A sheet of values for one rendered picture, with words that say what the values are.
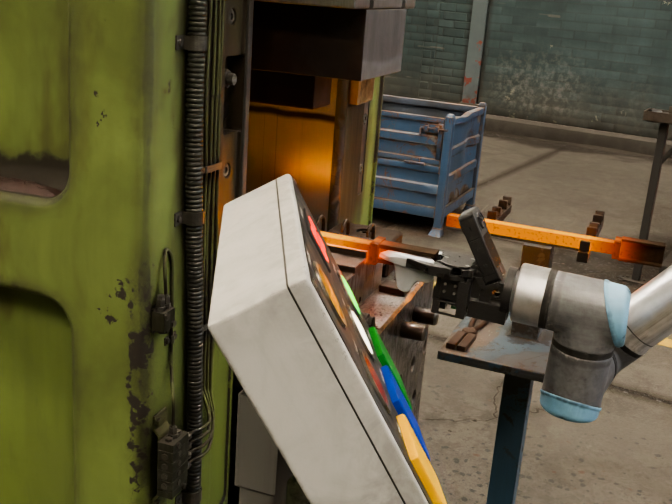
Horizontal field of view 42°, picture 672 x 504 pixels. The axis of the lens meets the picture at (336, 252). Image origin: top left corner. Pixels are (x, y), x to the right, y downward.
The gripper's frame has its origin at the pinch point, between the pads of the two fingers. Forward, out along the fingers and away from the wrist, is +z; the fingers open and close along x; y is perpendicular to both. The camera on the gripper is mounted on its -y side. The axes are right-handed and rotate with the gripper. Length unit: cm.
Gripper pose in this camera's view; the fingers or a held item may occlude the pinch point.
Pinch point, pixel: (390, 250)
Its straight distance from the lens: 137.5
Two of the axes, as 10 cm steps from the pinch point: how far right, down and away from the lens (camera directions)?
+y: -1.2, 9.4, 3.1
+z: -9.3, -2.1, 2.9
